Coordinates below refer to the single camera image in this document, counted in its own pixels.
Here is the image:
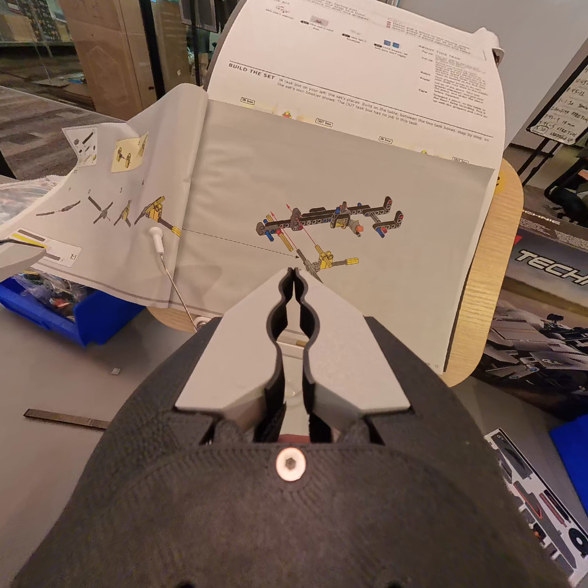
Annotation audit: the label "lego instruction booklet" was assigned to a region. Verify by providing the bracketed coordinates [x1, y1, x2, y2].
[0, 83, 497, 368]

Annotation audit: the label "empty blue plastic bin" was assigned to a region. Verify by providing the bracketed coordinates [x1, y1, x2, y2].
[549, 410, 588, 499]

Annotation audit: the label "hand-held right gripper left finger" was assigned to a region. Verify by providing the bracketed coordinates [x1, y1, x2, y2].
[175, 267, 295, 444]

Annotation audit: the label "pile of lego part bags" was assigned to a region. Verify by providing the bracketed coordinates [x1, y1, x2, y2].
[0, 271, 92, 322]

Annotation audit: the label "handwritten whiteboard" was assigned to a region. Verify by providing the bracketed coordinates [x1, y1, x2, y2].
[527, 62, 588, 148]

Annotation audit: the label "black flat bar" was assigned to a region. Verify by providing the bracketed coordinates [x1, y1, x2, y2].
[24, 408, 108, 431]

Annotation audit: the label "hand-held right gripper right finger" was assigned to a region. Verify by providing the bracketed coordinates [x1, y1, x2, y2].
[294, 268, 411, 444]

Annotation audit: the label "lego sticker sheet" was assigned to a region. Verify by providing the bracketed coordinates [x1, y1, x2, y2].
[484, 428, 588, 583]

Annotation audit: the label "cardboard boxes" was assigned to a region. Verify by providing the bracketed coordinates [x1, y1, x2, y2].
[60, 0, 157, 121]

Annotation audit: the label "black office chair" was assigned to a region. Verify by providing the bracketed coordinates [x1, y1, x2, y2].
[547, 158, 588, 223]

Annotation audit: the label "printed task sheet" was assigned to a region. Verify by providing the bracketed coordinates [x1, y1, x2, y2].
[205, 0, 506, 171]

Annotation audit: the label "white-tipped metal page holder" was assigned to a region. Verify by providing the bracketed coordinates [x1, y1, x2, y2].
[148, 226, 199, 331]

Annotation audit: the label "lego set box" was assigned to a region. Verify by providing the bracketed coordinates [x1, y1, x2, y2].
[473, 209, 588, 421]

